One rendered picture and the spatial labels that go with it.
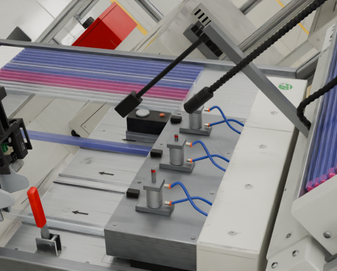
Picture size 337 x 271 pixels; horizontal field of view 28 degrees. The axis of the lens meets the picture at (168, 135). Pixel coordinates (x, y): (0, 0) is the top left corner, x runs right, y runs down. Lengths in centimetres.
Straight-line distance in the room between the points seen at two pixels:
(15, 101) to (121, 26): 62
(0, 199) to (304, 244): 46
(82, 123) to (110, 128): 139
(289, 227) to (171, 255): 17
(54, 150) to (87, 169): 150
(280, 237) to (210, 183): 20
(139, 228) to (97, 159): 28
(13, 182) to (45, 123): 165
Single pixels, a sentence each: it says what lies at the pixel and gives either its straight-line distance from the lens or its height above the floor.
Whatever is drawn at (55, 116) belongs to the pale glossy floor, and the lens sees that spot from 275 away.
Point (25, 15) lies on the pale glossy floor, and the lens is 305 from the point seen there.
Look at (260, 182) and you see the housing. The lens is 96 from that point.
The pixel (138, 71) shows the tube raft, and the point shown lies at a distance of 144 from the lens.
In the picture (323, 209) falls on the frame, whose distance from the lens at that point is 74.
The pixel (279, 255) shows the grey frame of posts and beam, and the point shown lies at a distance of 81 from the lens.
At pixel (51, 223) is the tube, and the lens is 103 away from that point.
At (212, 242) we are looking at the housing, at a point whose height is 125.
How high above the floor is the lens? 176
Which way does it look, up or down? 34 degrees down
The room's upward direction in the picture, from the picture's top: 51 degrees clockwise
